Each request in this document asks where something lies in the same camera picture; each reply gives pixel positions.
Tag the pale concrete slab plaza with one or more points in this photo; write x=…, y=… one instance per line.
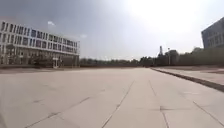
x=100, y=96

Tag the row of trees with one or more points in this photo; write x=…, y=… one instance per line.
x=150, y=60

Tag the tall chimney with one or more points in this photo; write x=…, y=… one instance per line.
x=161, y=50

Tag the white building with window rows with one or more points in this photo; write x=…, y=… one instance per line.
x=33, y=45

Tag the grey stone kerb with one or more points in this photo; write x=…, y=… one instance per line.
x=193, y=79

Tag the grey multistorey building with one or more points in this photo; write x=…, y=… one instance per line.
x=215, y=35

